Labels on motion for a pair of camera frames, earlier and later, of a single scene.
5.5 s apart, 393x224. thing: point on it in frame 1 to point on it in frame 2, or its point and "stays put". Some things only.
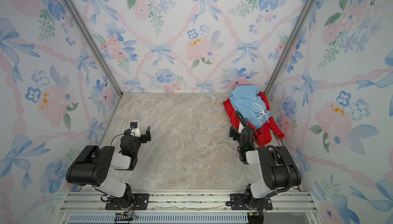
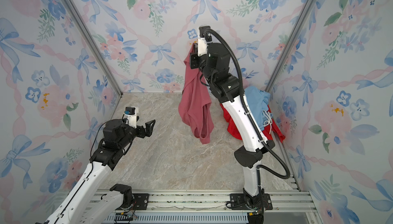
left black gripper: x=143 y=137 to x=148 y=130
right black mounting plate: x=238 y=202 stays put
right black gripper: x=234 y=133 to x=194 y=61
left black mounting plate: x=140 y=201 stays put
